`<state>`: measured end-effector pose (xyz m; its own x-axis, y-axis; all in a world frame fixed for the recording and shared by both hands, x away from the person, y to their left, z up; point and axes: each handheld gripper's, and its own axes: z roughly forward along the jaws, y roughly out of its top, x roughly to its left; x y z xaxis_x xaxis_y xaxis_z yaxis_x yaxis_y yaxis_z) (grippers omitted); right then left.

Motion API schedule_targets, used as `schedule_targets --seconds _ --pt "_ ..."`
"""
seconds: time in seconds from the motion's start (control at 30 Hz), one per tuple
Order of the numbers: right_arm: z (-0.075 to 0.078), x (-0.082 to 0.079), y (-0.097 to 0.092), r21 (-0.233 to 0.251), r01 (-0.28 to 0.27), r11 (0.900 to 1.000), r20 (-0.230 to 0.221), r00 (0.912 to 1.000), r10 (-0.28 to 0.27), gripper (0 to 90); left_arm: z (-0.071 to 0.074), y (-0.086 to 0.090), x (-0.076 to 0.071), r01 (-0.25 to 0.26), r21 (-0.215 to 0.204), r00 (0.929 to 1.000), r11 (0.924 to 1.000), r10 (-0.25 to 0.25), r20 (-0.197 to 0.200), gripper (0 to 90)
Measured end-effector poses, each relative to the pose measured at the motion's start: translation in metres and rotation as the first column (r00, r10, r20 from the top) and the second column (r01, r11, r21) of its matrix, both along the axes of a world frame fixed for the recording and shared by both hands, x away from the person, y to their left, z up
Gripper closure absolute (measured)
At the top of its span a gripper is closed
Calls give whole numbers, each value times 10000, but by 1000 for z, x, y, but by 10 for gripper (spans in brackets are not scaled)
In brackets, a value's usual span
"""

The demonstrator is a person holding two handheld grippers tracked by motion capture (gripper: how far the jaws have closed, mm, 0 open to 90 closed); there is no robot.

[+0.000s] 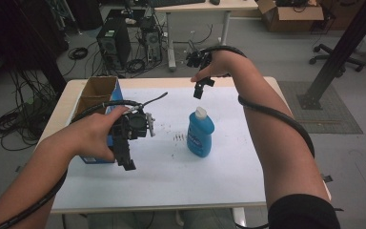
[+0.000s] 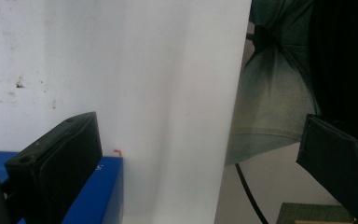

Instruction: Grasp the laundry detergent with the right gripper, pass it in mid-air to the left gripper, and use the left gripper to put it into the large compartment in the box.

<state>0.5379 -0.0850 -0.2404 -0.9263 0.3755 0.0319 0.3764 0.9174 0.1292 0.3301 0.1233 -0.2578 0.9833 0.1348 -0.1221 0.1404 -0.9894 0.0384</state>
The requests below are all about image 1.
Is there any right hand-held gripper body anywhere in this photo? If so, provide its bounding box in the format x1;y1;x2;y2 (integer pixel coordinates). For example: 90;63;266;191
185;47;213;70

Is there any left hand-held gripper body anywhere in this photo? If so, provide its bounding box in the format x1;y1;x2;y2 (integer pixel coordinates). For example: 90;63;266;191
109;108;157;141

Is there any blue bottle with white cap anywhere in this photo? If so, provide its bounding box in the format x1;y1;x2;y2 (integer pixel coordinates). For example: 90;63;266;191
186;106;215;158

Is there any cardboard box with blue sides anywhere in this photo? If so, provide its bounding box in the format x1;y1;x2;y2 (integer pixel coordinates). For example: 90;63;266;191
71;75;124;165

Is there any person's right hand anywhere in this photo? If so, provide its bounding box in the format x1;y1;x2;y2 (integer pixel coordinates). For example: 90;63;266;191
190;50;246;84

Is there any person's left hand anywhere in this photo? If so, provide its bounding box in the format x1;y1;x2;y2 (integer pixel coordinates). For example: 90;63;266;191
72;105;130;163

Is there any small black computer tower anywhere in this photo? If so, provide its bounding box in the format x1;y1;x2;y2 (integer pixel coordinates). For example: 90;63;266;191
140;16;164;63

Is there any white office desk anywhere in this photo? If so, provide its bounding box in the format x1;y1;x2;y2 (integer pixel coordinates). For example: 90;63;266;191
152;0;259;73

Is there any black keyboard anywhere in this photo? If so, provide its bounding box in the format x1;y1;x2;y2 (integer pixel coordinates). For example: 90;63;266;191
148;0;207;8

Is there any light wooden table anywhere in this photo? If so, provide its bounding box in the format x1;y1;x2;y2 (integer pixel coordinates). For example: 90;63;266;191
37;75;332;215

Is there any large black computer tower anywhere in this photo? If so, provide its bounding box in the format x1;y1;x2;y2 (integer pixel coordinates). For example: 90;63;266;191
95;16;132;71

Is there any open brown cardboard box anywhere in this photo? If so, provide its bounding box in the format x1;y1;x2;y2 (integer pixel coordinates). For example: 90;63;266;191
256;0;326;33

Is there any grey floor mat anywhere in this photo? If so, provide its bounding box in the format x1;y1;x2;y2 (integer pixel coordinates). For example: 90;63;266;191
277;80;364;135

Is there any black office chair base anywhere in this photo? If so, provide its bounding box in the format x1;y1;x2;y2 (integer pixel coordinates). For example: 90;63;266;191
309;43;366;73

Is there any dark curtain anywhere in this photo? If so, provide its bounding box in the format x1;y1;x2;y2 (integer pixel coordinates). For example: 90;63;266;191
0;0;70;98

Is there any thin black cable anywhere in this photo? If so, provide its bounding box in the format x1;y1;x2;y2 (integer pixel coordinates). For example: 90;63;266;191
141;92;169;108

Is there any coil of cable beside towers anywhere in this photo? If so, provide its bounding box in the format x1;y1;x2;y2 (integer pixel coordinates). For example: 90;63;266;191
124;58;147;74

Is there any black sleeved right gripper cable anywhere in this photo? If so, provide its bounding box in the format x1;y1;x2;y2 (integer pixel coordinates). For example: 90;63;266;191
199;45;316;159

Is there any small coil of black cable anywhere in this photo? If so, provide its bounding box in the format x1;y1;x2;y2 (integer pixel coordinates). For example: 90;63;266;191
67;46;90;61

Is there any tangle of black floor cables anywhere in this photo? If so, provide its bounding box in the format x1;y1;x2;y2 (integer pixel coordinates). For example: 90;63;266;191
0;68;60;152

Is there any black metal stand post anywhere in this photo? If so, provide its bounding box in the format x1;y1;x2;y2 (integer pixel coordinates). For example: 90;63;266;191
296;0;366;111

